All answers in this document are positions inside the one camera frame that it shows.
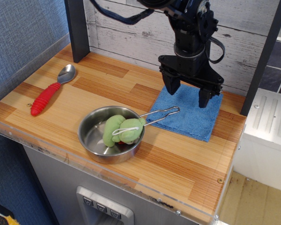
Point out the red handled metal spoon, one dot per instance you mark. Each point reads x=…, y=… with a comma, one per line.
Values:
x=67, y=74

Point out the dark grey post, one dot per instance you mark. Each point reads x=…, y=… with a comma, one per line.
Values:
x=77, y=29
x=265, y=55

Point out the dark grey right post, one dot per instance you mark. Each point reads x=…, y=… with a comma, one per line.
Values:
x=265, y=55

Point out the blue towel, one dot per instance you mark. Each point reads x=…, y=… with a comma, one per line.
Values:
x=191, y=120

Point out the silver button panel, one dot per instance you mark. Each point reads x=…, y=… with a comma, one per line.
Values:
x=99, y=210

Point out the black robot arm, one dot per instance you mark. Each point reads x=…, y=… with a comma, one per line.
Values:
x=194, y=24

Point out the white ridged cabinet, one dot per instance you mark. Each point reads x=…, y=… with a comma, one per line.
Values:
x=259, y=152

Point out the dark grey left post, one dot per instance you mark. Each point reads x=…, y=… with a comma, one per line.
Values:
x=77, y=29

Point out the green plush toy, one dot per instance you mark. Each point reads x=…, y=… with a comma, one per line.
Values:
x=119, y=129

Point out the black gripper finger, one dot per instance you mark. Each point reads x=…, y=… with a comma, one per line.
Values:
x=171, y=81
x=204, y=96

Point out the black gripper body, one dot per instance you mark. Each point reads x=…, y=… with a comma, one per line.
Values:
x=195, y=71

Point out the clear acrylic edge guard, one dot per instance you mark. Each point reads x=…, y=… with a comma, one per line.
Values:
x=177, y=172

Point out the steel pan with wire handle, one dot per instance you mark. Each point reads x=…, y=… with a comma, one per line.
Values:
x=91, y=128

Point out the yellow object at corner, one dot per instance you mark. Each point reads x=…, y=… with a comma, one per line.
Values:
x=11, y=221

